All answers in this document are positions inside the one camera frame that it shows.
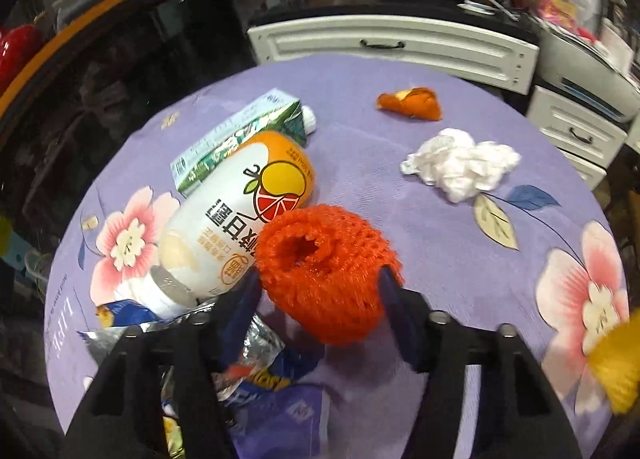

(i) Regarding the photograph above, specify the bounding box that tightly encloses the white tissue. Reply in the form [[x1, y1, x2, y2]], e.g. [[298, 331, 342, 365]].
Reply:
[[400, 128, 522, 204]]

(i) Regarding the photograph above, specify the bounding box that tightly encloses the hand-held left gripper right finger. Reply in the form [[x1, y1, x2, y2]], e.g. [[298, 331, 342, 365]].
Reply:
[[377, 264, 583, 459]]

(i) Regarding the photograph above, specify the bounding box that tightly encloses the orange peel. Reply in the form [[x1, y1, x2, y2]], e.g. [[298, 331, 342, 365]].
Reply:
[[376, 86, 444, 121]]

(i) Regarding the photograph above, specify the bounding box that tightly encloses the white printer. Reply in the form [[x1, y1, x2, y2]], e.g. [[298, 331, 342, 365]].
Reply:
[[537, 24, 640, 122]]

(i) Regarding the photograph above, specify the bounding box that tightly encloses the yellow foam fruit net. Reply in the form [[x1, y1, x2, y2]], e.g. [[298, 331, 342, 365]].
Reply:
[[587, 309, 640, 415]]

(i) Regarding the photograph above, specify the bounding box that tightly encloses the red shiny object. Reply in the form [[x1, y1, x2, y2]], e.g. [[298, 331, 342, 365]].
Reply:
[[0, 24, 43, 90]]

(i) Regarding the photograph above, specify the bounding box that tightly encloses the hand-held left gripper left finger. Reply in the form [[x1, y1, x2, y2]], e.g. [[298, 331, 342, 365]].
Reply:
[[60, 269, 263, 459]]

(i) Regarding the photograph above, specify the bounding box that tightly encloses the blue silver snack bag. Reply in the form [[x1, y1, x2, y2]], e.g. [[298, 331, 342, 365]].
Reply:
[[77, 301, 326, 459]]

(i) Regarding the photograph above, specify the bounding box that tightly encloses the long white drawer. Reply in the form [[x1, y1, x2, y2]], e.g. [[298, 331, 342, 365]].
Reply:
[[247, 14, 541, 95]]

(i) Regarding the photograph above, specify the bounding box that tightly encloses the white orange juice bottle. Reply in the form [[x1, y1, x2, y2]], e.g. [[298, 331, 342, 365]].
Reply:
[[114, 130, 317, 320]]

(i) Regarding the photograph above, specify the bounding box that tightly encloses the white drawer with black handle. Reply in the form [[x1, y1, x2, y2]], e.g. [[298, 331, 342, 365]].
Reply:
[[560, 149, 608, 190], [525, 86, 628, 170]]

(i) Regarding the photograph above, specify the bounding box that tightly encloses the green white drink carton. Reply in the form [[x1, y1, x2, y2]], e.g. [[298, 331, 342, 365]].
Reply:
[[170, 88, 318, 197]]

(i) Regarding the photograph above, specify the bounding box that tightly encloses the red foam fruit net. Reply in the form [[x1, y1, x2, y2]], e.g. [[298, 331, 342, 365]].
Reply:
[[257, 205, 405, 346]]

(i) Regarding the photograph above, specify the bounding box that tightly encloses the purple floral tablecloth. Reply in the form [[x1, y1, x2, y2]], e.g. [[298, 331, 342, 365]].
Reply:
[[42, 52, 631, 459]]

